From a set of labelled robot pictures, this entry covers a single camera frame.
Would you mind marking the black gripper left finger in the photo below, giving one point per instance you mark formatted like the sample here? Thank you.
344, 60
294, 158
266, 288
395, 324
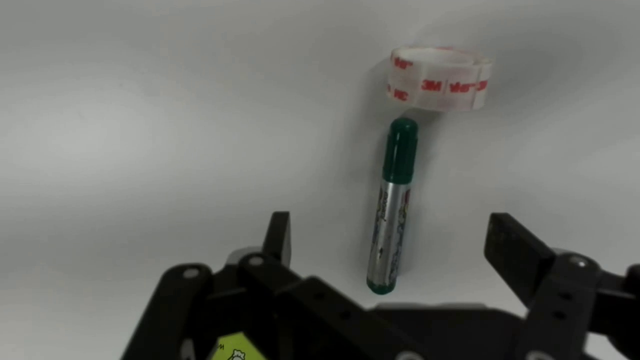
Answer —
266, 312

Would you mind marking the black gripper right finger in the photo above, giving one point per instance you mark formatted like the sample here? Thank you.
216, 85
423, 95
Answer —
567, 301

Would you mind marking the green capped silver marker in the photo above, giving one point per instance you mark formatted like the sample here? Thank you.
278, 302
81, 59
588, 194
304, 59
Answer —
392, 212

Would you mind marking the lime green printed mug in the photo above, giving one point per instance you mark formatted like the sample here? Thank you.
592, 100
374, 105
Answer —
233, 348

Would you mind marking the white 3M tape roll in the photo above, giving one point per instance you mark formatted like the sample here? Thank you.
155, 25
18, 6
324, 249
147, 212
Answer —
432, 90

